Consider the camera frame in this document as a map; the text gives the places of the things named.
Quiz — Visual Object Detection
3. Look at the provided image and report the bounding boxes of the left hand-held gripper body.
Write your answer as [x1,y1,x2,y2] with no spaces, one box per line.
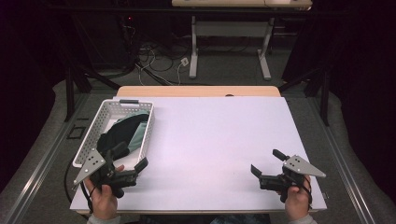
[73,148,139,199]

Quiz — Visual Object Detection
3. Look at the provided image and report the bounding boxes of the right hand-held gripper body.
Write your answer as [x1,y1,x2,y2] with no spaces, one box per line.
[259,154,327,203]

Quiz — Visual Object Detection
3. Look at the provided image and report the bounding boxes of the black cloth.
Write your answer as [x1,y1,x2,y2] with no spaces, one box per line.
[96,113,150,157]

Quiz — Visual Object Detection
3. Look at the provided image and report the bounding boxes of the teal cloth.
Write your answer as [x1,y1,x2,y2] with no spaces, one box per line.
[111,111,149,154]

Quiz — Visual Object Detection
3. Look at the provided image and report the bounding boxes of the white perforated basket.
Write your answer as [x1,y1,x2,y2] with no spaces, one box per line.
[72,98,156,169]

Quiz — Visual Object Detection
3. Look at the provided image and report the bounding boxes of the person's right hand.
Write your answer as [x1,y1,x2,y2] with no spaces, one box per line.
[277,175,313,222]

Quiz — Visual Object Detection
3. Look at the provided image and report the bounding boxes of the person's left hand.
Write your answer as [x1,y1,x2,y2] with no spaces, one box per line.
[83,164,125,220]

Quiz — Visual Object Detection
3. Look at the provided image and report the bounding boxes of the black metal stand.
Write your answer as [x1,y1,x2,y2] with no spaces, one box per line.
[277,66,332,127]
[64,59,122,123]

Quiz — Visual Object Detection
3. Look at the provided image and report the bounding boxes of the white-legged desk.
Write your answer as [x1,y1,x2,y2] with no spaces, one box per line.
[171,0,313,81]

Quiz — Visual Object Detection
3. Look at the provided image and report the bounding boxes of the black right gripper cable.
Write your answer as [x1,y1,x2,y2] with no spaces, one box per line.
[292,175,314,210]

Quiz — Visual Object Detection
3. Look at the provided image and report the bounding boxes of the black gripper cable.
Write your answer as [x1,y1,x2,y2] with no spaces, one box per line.
[292,175,314,210]
[64,158,95,215]

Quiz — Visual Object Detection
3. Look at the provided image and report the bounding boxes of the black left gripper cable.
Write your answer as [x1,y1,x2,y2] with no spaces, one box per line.
[64,158,95,215]

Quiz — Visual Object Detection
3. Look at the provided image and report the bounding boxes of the metal floor rail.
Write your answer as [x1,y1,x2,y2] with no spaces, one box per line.
[306,96,379,224]
[2,92,92,224]

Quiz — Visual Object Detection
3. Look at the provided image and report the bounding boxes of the white floor cable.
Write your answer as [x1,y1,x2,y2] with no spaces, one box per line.
[134,46,185,87]

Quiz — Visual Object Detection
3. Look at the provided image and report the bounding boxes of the black floor cables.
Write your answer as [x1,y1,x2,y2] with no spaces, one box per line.
[124,18,194,86]

